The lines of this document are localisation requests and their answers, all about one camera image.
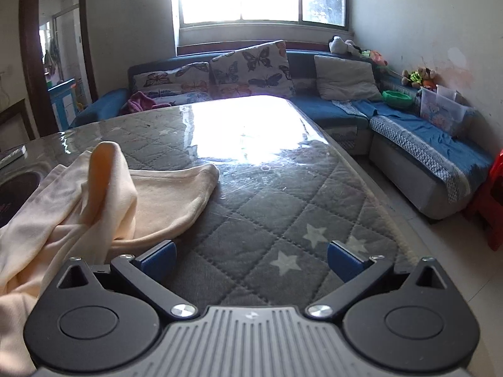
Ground red plastic stool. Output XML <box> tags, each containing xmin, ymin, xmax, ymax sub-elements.
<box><xmin>466</xmin><ymin>149</ymin><xmax>503</xmax><ymax>252</ymax></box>

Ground blue corner sofa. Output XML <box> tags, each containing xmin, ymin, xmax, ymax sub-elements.
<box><xmin>69</xmin><ymin>41</ymin><xmax>496</xmax><ymax>221</ymax></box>

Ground black and white plush toy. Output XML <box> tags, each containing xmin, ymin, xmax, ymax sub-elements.
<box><xmin>329</xmin><ymin>35</ymin><xmax>356</xmax><ymax>55</ymax></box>

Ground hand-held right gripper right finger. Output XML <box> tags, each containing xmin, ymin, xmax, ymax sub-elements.
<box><xmin>306</xmin><ymin>239</ymin><xmax>449</xmax><ymax>320</ymax></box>

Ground orange and green toys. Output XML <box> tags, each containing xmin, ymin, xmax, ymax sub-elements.
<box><xmin>356</xmin><ymin>47</ymin><xmax>388</xmax><ymax>67</ymax></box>

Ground dark wooden door frame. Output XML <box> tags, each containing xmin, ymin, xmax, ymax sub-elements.
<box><xmin>19</xmin><ymin>0</ymin><xmax>99</xmax><ymax>138</ymax></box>

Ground clear plastic storage box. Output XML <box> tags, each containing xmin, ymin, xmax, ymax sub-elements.
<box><xmin>420</xmin><ymin>84</ymin><xmax>474</xmax><ymax>137</ymax></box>

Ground grey pillow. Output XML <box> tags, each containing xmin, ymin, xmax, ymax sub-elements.
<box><xmin>313</xmin><ymin>55</ymin><xmax>384</xmax><ymax>102</ymax></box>

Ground brown and green plush toys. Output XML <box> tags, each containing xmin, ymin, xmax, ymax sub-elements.
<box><xmin>401</xmin><ymin>67</ymin><xmax>438</xmax><ymax>91</ymax></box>

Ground large butterfly print pillow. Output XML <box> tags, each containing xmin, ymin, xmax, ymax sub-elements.
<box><xmin>208</xmin><ymin>40</ymin><xmax>297</xmax><ymax>101</ymax></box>

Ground purple cloth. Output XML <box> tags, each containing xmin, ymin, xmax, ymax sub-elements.
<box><xmin>120</xmin><ymin>91</ymin><xmax>171</xmax><ymax>115</ymax></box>

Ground cream shirt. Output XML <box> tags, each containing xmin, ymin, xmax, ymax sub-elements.
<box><xmin>0</xmin><ymin>141</ymin><xmax>220</xmax><ymax>377</ymax></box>

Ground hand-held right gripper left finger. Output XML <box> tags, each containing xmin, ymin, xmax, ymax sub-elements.
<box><xmin>57</xmin><ymin>239</ymin><xmax>199</xmax><ymax>320</ymax></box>

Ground low wooden sideboard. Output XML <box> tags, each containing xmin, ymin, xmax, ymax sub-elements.
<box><xmin>0</xmin><ymin>99</ymin><xmax>37</xmax><ymax>152</ymax></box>

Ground round black induction cooker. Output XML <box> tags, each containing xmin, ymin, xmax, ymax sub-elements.
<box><xmin>0</xmin><ymin>169</ymin><xmax>42</xmax><ymax>228</ymax></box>

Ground blue patterned sofa cover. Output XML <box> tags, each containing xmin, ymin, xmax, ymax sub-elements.
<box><xmin>334</xmin><ymin>98</ymin><xmax>495</xmax><ymax>205</ymax></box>

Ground green bowl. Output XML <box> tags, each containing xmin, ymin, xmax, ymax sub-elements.
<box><xmin>382</xmin><ymin>90</ymin><xmax>415</xmax><ymax>110</ymax></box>

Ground blue cabinet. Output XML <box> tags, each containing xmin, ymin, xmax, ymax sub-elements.
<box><xmin>48</xmin><ymin>79</ymin><xmax>77</xmax><ymax>132</ymax></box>

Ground grey remote control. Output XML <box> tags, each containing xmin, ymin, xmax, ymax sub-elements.
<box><xmin>0</xmin><ymin>146</ymin><xmax>27</xmax><ymax>169</ymax></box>

